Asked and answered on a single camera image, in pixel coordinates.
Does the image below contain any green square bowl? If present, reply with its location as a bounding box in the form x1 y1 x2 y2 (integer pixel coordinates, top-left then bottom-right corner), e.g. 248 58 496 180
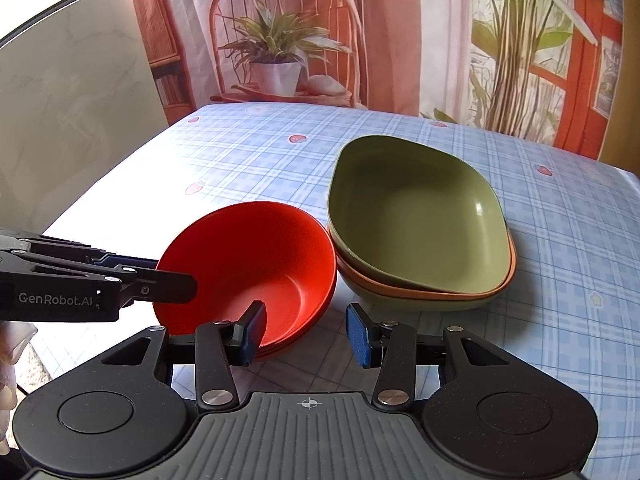
336 252 501 314
327 135 516 294

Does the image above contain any red round bowl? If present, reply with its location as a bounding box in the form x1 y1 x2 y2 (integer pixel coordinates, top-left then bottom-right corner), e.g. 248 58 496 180
252 302 333 362
152 201 337 349

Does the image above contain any person's left hand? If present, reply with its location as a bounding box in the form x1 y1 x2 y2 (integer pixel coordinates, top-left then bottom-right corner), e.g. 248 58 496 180
0 318 40 458

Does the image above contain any printed backdrop cloth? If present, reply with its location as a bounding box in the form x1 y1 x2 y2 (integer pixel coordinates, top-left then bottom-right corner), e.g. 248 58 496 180
127 0 627 162

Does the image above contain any orange square bowl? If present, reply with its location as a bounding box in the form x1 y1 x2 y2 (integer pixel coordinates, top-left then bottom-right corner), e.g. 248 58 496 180
327 224 517 300

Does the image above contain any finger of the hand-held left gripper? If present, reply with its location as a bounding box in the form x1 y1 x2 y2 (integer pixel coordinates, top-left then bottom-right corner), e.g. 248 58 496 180
0 231 160 272
30 255 199 312

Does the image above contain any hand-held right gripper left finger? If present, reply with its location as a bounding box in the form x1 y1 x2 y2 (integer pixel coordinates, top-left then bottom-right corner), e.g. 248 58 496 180
101 300 269 409

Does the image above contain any blue checkered tablecloth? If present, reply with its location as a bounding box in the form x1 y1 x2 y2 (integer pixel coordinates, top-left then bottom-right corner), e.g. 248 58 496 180
27 102 640 480

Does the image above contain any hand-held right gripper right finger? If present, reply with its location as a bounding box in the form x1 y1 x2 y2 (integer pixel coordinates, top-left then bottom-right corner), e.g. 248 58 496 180
345 303 543 409

